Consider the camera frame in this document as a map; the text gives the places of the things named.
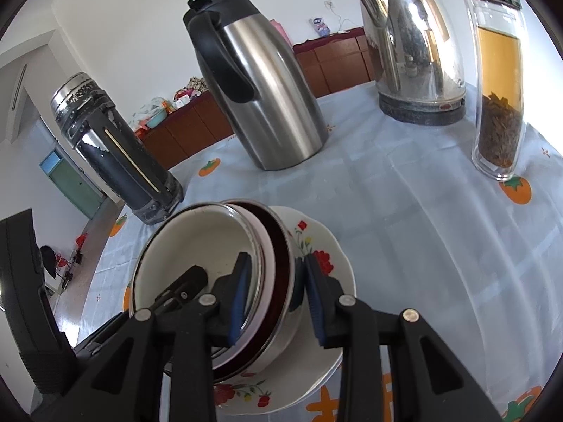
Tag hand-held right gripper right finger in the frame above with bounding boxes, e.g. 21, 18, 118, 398
304, 252, 504, 422

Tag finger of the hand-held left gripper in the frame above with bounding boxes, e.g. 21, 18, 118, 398
150, 265, 209, 313

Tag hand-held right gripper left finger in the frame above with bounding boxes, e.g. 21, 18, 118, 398
57, 251, 253, 422

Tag white enamel cup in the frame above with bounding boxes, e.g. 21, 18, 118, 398
131, 202, 261, 357

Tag red flower plate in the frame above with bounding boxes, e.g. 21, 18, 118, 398
211, 205, 357, 416

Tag stainless steel bowl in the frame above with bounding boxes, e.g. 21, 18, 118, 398
213, 200, 304, 383

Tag red plastic bowl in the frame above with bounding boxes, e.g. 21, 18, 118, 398
215, 202, 270, 361

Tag persimmon print tablecloth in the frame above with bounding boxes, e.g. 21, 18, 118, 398
75, 81, 563, 422

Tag green door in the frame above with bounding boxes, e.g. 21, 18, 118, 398
39, 149, 106, 219

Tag black thermos flask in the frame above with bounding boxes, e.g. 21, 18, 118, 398
50, 72, 184, 226

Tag mesh food cover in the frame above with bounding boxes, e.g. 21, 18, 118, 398
132, 96, 170, 120

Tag colourful packet pile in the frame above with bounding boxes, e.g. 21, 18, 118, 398
173, 77, 207, 108

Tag white tube light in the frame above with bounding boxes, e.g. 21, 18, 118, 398
12, 65, 28, 110

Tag brown wooden sideboard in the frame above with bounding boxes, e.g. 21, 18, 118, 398
134, 27, 379, 170

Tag pink thermos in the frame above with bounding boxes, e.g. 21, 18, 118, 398
270, 18, 293, 47

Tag steel electric kettle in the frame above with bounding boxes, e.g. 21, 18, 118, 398
350, 0, 468, 126

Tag glass tea bottle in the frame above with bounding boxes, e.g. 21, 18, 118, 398
453, 0, 527, 182

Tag steel carafe with black handle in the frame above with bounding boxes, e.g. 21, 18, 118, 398
183, 0, 330, 171

